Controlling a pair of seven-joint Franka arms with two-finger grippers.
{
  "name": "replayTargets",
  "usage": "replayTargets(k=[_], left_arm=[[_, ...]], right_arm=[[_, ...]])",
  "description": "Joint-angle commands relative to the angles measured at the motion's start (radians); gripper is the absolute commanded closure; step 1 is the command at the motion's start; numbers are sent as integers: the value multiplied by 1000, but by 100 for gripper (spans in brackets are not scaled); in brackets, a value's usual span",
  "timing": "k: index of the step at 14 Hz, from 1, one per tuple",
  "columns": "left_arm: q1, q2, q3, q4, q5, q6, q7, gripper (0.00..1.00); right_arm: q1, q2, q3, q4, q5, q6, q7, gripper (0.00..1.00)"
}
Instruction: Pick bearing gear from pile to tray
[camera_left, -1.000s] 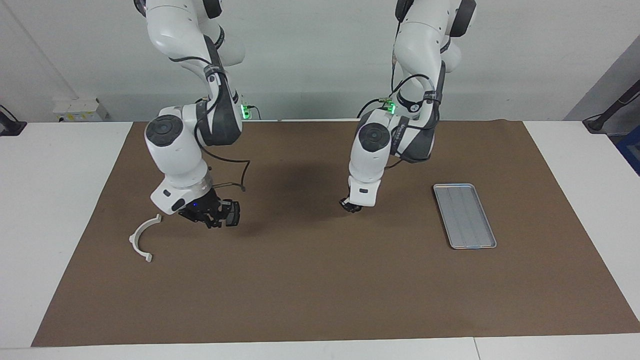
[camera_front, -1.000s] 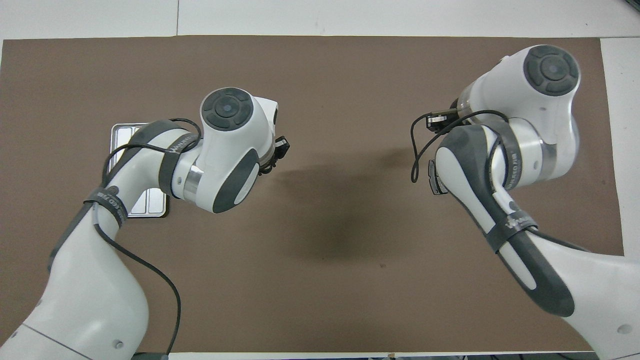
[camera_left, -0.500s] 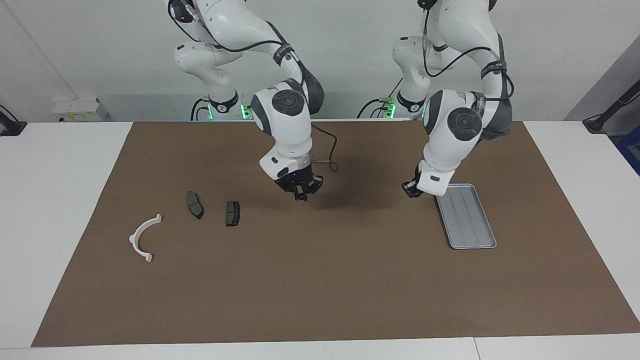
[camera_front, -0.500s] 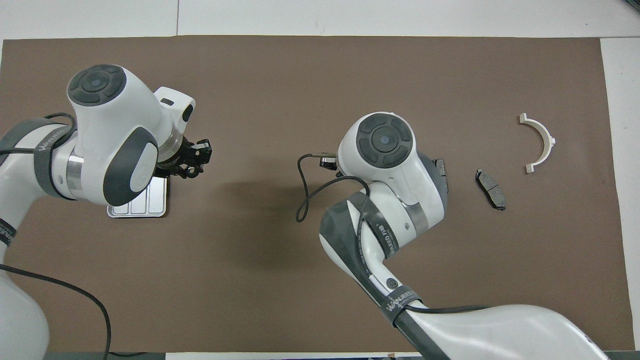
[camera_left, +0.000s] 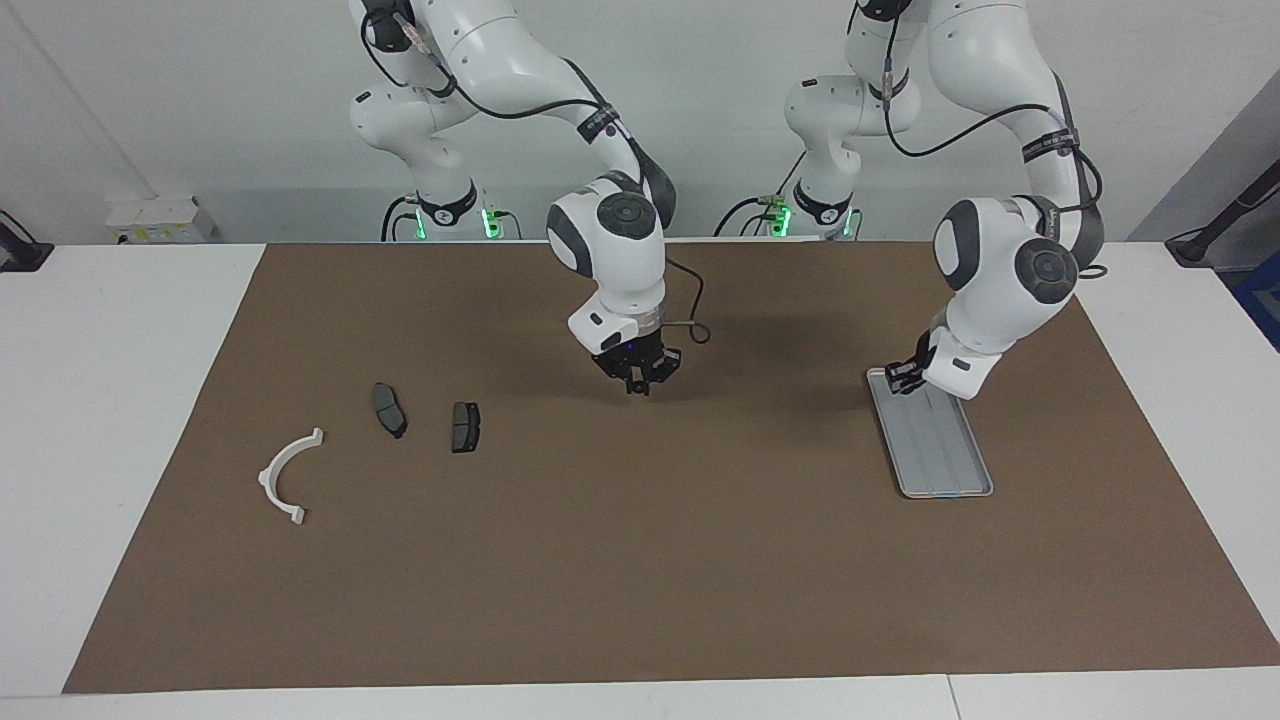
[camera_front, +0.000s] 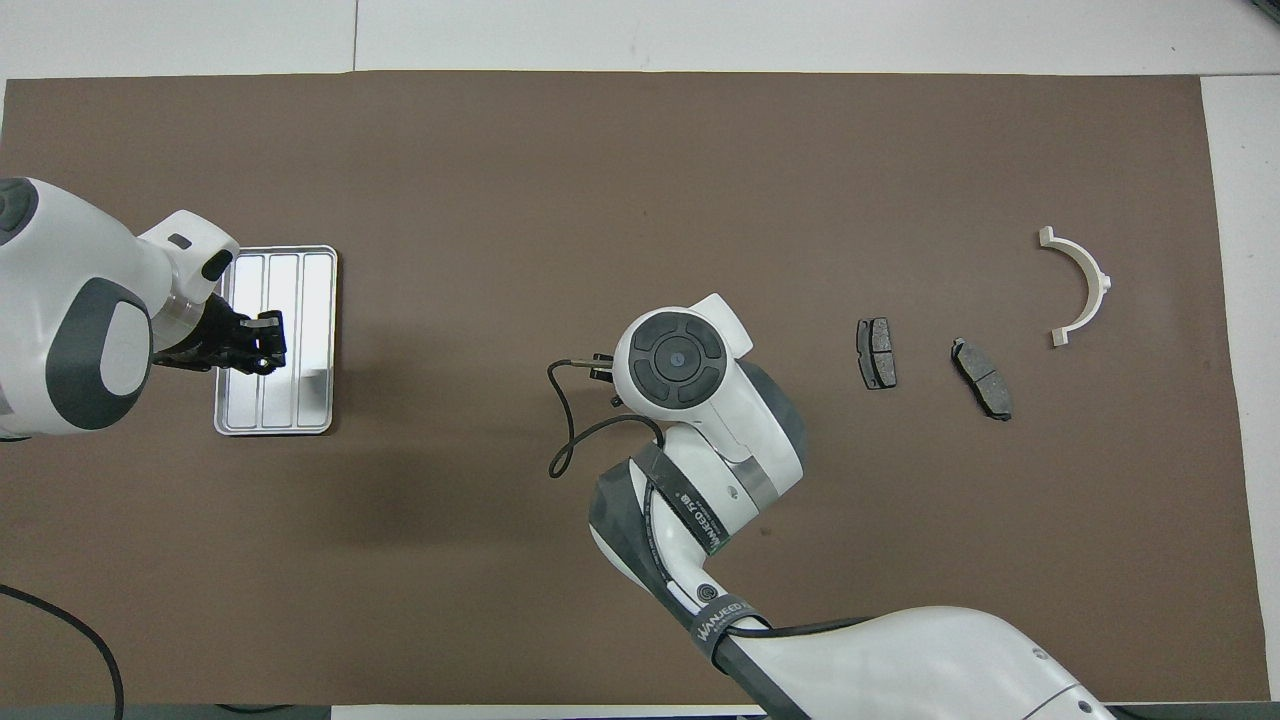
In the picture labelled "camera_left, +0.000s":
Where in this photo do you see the silver metal tray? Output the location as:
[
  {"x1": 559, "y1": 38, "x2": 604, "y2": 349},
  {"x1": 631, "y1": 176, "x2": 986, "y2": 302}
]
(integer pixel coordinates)
[{"x1": 866, "y1": 367, "x2": 995, "y2": 499}]

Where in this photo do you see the brown table mat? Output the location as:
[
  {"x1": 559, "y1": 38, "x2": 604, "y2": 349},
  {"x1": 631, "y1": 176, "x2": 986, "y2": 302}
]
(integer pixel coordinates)
[{"x1": 62, "y1": 240, "x2": 1280, "y2": 694}]

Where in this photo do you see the long dark grey brake pad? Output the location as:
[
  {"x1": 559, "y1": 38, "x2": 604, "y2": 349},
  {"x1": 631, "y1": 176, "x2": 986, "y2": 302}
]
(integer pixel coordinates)
[{"x1": 371, "y1": 383, "x2": 408, "y2": 440}]

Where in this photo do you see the blue object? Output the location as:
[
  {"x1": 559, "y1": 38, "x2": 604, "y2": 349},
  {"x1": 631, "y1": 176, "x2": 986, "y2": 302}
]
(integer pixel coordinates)
[{"x1": 1232, "y1": 255, "x2": 1280, "y2": 351}]

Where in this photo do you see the white box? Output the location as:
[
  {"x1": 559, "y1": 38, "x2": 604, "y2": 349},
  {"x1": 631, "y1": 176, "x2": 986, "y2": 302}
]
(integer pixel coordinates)
[{"x1": 105, "y1": 195, "x2": 216, "y2": 244}]

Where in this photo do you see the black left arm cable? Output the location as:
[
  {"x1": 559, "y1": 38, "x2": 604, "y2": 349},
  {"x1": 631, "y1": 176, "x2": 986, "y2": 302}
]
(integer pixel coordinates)
[{"x1": 880, "y1": 50, "x2": 1109, "y2": 281}]

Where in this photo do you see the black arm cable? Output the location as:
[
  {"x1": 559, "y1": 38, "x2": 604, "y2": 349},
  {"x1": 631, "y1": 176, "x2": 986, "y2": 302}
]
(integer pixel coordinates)
[
  {"x1": 360, "y1": 0, "x2": 713, "y2": 346},
  {"x1": 880, "y1": 50, "x2": 1109, "y2": 281}
]

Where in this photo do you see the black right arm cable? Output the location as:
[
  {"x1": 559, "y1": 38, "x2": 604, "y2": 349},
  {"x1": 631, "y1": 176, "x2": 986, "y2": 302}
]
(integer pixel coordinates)
[{"x1": 360, "y1": 0, "x2": 713, "y2": 346}]

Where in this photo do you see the white curved plastic bracket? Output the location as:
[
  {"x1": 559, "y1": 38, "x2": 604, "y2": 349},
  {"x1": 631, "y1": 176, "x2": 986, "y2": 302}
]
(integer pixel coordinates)
[{"x1": 258, "y1": 428, "x2": 326, "y2": 526}]

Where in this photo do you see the black clamp mount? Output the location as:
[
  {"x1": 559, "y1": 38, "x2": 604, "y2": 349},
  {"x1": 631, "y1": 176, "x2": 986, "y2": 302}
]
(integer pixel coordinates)
[{"x1": 0, "y1": 210, "x2": 53, "y2": 273}]

